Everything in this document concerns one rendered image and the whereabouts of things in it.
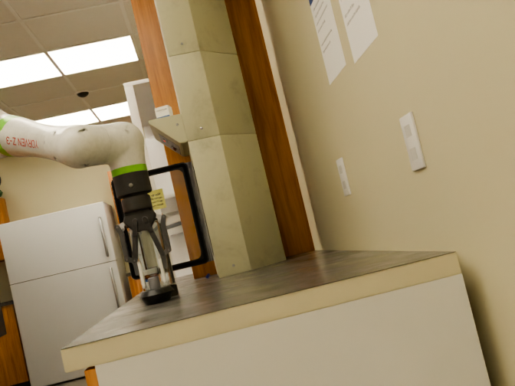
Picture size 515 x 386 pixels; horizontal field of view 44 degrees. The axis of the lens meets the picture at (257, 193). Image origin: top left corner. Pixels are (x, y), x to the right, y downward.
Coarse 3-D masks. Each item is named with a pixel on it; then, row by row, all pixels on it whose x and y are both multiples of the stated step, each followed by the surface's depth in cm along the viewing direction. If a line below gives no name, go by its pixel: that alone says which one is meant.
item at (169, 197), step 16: (160, 176) 245; (176, 176) 244; (160, 192) 244; (176, 192) 244; (160, 208) 244; (176, 208) 244; (176, 224) 243; (192, 224) 243; (176, 240) 243; (192, 240) 243; (176, 256) 243; (192, 256) 242
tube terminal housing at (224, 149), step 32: (192, 64) 217; (224, 64) 226; (192, 96) 216; (224, 96) 222; (192, 128) 215; (224, 128) 218; (192, 160) 214; (224, 160) 215; (256, 160) 228; (224, 192) 214; (256, 192) 224; (224, 224) 213; (256, 224) 220; (224, 256) 212; (256, 256) 216
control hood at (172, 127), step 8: (152, 120) 214; (160, 120) 214; (168, 120) 214; (176, 120) 215; (152, 128) 220; (160, 128) 214; (168, 128) 214; (176, 128) 215; (184, 128) 215; (168, 136) 217; (176, 136) 214; (184, 136) 214; (176, 144) 223; (184, 144) 218; (184, 152) 236
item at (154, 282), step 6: (156, 276) 162; (150, 282) 161; (156, 282) 162; (150, 288) 162; (156, 288) 161; (162, 288) 160; (168, 288) 160; (144, 294) 159; (150, 294) 158; (156, 294) 158; (162, 294) 159; (168, 294) 160; (144, 300) 160; (150, 300) 159; (156, 300) 159; (162, 300) 159; (168, 300) 161
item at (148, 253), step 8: (144, 232) 173; (160, 232) 176; (144, 240) 173; (152, 240) 174; (160, 240) 175; (144, 248) 173; (152, 248) 173; (144, 256) 173; (152, 256) 173; (144, 264) 173; (152, 264) 173; (168, 264) 175; (144, 272) 173; (152, 272) 173; (160, 272) 173; (168, 272) 175; (160, 280) 173; (168, 280) 174
